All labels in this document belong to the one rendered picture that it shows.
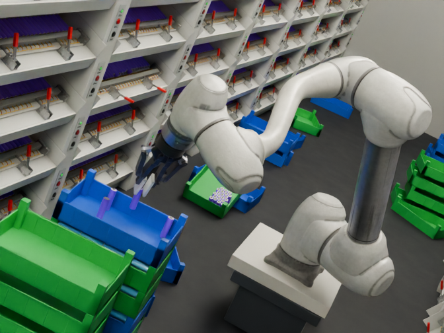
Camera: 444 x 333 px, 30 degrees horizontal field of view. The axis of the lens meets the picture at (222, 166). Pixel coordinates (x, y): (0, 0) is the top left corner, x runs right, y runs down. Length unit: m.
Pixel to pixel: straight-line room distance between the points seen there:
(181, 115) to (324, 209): 0.86
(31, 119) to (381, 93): 0.99
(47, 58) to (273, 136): 0.71
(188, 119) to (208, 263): 1.27
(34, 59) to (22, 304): 0.72
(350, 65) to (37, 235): 0.95
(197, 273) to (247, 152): 1.21
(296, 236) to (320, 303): 0.23
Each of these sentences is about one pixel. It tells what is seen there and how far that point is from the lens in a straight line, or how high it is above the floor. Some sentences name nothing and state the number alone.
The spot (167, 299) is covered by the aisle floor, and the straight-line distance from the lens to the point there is 2.81.
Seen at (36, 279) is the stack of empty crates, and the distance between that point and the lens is 1.86.
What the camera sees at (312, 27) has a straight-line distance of 5.20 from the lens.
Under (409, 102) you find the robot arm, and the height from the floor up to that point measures 0.99.
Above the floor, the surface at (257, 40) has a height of 0.54.
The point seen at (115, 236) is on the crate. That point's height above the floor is 0.43.
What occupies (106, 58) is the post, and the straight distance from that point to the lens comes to 2.62.
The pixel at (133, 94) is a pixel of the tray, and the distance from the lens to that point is 2.98.
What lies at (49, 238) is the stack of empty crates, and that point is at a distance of 2.04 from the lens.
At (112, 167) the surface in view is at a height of 0.14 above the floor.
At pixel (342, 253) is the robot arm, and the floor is 0.44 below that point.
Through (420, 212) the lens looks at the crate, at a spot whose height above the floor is 0.04.
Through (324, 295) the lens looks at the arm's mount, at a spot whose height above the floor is 0.24.
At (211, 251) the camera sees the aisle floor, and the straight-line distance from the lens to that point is 3.22.
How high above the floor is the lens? 1.40
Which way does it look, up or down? 20 degrees down
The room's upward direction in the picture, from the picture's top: 24 degrees clockwise
